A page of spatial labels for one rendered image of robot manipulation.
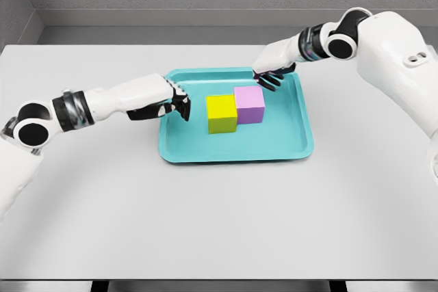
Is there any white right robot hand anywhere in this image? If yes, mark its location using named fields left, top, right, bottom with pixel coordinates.
left=251, top=39, right=298, bottom=92

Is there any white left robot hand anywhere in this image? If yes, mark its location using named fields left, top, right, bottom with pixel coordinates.
left=120, top=73, right=192, bottom=122

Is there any pink cube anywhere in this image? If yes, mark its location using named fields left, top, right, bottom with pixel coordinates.
left=233, top=85, right=266, bottom=125

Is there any yellow cube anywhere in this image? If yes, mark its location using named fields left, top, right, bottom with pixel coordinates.
left=205, top=94, right=238, bottom=135

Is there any teal plastic tray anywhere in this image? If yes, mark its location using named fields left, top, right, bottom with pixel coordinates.
left=157, top=67, right=315, bottom=164

